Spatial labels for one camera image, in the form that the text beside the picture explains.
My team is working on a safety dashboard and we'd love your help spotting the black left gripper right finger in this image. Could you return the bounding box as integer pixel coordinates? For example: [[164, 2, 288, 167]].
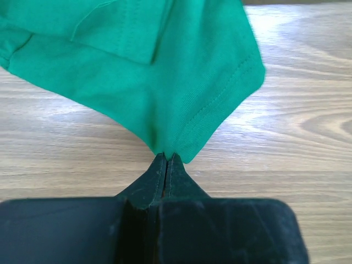
[[156, 155, 310, 263]]

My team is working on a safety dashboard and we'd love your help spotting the green t shirt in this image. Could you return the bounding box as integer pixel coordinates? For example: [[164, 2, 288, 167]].
[[1, 1, 265, 163]]

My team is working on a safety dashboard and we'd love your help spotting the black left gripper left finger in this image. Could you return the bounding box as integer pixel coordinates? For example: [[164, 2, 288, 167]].
[[1, 154, 167, 263]]

